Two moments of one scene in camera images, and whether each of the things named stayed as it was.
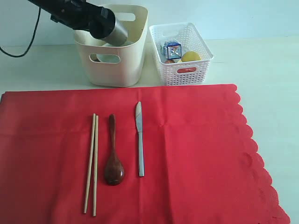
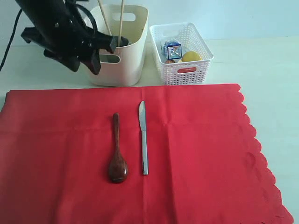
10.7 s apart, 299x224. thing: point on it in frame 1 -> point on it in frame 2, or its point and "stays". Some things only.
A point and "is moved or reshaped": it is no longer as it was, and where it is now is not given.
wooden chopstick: x=89 y=173 is moved or reshaped
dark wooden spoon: x=114 y=171 is moved or reshaped
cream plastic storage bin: x=106 y=64 stays
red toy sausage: x=188 y=69 stays
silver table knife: x=139 y=127 is moved or reshaped
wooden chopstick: x=96 y=165 -> x=121 y=23
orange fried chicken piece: x=169 y=61 stays
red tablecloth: x=202 y=165 stays
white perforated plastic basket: x=187 y=72 stays
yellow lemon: x=190 y=56 stays
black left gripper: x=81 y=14 -> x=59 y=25
